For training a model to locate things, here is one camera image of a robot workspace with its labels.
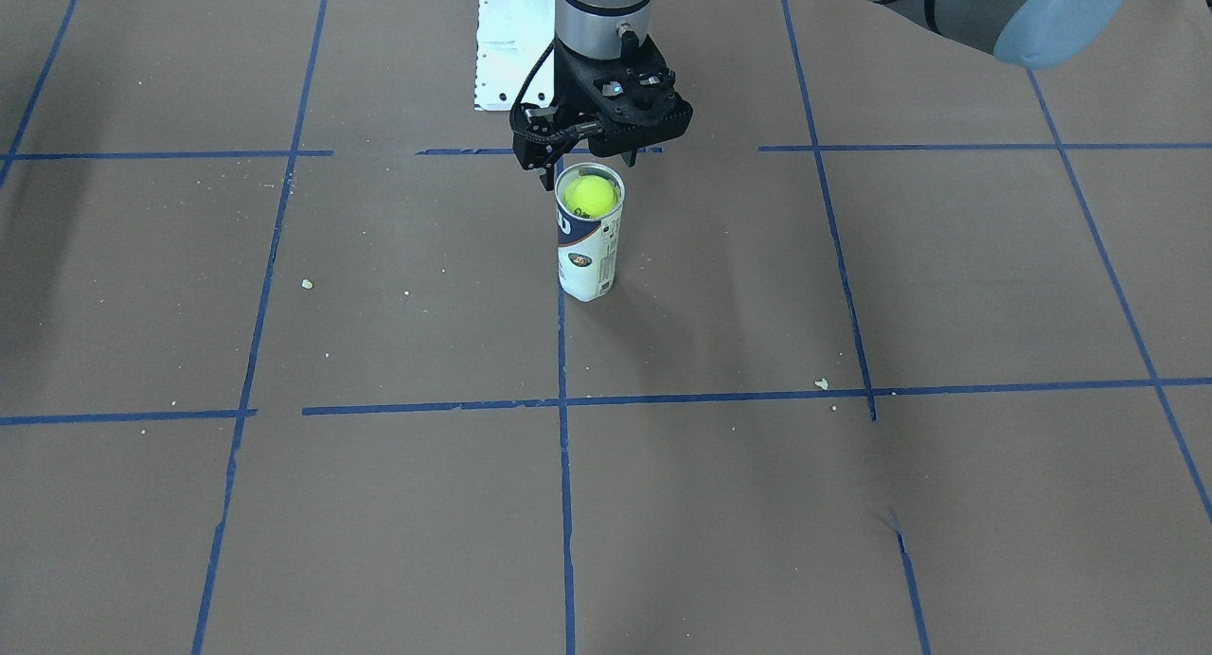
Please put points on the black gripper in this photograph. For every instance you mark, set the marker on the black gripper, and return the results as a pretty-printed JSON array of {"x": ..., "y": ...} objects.
[{"x": 571, "y": 93}]

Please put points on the yellow-green tennis ball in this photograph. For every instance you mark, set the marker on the yellow-green tennis ball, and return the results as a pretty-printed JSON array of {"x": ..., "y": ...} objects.
[{"x": 591, "y": 197}]

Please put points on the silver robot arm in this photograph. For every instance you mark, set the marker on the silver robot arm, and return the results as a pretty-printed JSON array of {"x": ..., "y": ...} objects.
[{"x": 1033, "y": 34}]

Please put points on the white tennis ball can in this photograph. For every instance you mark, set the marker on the white tennis ball can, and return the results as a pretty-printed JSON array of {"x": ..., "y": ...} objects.
[{"x": 587, "y": 249}]

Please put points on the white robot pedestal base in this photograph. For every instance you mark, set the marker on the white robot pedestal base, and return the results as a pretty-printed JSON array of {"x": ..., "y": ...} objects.
[{"x": 511, "y": 36}]

